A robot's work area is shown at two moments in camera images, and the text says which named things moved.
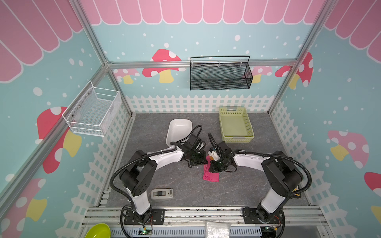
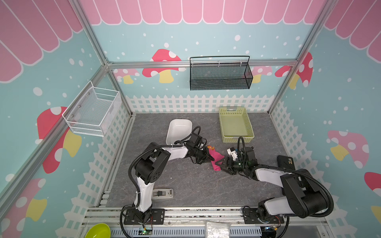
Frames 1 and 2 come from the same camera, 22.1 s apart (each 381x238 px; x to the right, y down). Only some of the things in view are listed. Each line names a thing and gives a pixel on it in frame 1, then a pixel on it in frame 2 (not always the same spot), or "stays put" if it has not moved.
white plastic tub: [178, 129] stays put
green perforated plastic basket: [235, 125] stays put
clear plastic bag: [217, 229] stays put
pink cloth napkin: [208, 176] → [217, 156]
